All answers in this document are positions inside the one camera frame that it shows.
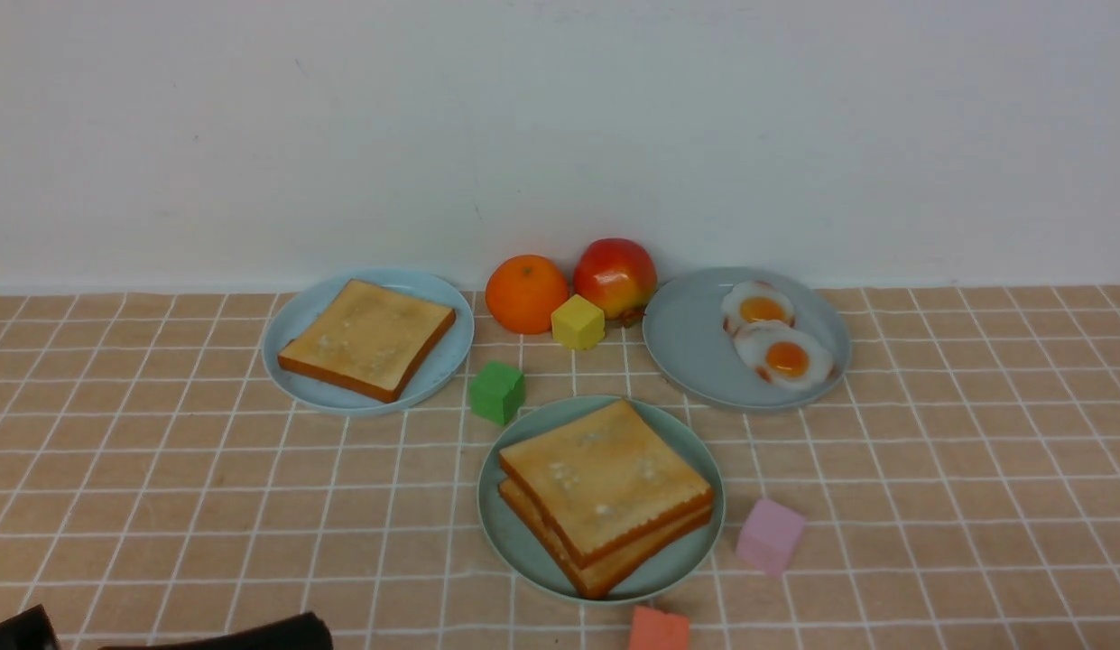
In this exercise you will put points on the front right fried egg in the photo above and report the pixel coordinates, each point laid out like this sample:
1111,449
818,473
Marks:
783,356

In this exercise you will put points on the orange fruit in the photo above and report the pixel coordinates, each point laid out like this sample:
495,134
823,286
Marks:
524,291

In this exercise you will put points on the orange-red cube block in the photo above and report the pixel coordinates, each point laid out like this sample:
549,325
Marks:
653,629

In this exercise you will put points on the yellow cube block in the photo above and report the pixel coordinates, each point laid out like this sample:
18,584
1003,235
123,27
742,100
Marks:
578,324

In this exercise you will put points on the red yellow apple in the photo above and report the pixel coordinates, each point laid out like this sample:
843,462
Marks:
619,276

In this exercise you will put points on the teal centre plate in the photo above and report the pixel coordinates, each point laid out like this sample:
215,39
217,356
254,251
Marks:
518,547

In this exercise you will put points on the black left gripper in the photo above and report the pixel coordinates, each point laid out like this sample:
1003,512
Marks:
304,631

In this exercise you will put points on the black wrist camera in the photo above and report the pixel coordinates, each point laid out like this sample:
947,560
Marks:
30,630

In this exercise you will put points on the toast slice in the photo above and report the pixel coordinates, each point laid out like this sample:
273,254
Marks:
604,480
598,579
370,341

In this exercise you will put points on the pink cube block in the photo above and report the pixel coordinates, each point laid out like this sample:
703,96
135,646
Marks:
769,537

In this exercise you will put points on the back fried egg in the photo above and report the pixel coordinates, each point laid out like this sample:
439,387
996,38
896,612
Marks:
755,301

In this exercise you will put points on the fried egg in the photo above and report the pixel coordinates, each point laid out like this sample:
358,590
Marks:
755,301
783,356

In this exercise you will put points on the light blue left plate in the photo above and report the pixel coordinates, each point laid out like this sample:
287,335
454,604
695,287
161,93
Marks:
440,366

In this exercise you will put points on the green cube block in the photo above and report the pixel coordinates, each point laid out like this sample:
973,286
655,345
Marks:
497,392

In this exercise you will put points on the grey-blue right plate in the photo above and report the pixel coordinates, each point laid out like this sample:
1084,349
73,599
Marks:
682,328

